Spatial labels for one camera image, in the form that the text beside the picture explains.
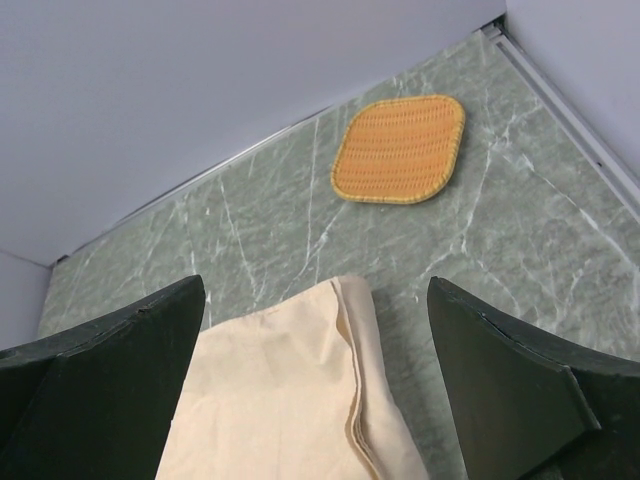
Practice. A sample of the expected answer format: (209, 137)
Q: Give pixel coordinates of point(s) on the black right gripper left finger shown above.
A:
(96, 401)

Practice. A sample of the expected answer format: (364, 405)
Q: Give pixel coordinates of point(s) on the aluminium table edge rail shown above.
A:
(603, 159)

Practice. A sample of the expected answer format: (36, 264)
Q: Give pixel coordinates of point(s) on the orange woven bamboo tray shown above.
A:
(399, 151)

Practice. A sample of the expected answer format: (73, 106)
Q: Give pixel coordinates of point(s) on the beige cloth wrap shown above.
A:
(295, 391)

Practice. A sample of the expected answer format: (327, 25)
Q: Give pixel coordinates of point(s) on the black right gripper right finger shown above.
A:
(524, 399)

